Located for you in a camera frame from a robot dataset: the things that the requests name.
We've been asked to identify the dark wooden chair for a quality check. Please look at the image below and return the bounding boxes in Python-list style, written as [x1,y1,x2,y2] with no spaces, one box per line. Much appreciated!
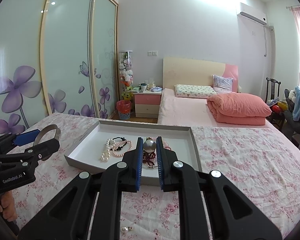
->
[265,77,281,103]

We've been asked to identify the pink pearl bracelet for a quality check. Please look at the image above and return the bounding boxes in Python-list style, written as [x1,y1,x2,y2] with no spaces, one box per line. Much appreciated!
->
[111,139,133,158]

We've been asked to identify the white wall socket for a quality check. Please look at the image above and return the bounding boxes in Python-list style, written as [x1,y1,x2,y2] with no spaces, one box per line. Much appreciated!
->
[147,51,158,56]

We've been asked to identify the black bead bracelet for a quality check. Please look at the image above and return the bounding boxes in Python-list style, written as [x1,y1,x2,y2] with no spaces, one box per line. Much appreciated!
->
[111,136,128,153]

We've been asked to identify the beige pink headboard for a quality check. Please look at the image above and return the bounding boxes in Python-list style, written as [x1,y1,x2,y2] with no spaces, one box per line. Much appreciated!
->
[162,57,239,92]

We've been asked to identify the left hand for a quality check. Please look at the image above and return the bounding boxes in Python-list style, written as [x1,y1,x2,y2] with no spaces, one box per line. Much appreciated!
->
[0,191,18,222]

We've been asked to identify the purple patterned pillow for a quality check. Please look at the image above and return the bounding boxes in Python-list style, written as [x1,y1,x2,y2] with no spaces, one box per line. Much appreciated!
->
[212,75,234,94]

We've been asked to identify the floral white pillow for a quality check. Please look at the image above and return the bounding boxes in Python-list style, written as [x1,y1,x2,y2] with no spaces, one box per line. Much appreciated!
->
[174,85,217,99]

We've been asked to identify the pink nightstand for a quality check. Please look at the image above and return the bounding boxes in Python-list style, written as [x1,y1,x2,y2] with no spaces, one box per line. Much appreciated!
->
[133,91,161,119]

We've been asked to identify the sliding wardrobe with flowers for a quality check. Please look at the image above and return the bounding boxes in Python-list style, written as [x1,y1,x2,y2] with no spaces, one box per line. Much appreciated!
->
[0,0,117,135]

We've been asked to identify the pearl earring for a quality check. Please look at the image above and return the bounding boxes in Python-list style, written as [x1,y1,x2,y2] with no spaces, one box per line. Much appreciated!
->
[143,137,157,153]
[120,226,133,233]

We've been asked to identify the plush toy display tube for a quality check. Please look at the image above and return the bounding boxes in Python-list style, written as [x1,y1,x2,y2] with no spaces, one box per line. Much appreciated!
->
[118,50,133,101]

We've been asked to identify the red lined waste bin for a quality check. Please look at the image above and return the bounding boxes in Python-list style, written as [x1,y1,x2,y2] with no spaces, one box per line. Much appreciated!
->
[116,100,132,120]

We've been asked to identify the dark red bead necklace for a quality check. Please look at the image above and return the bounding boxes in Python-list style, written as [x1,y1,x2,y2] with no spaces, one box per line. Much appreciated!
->
[142,151,159,169]

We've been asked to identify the grey cardboard tray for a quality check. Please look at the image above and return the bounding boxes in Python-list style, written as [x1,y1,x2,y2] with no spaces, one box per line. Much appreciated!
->
[64,119,202,174]

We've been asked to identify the bed with pink sheet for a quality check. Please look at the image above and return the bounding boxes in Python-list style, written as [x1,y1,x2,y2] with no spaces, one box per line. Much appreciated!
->
[156,87,273,128]

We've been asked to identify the bronze cuff bangle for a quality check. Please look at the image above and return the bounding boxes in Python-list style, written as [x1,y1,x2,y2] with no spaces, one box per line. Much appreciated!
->
[33,124,61,146]

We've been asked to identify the white pearl bracelet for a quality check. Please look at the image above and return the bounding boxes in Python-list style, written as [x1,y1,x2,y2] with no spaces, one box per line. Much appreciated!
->
[100,138,117,163]

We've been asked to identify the pink floral tablecloth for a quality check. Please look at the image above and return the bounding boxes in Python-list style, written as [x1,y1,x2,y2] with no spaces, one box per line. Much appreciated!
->
[13,114,300,239]

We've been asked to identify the white air conditioner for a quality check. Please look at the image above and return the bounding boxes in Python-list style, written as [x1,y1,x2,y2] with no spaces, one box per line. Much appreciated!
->
[238,3,267,26]

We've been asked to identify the folded salmon quilt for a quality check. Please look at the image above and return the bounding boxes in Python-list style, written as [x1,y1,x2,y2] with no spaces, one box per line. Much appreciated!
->
[207,93,271,126]

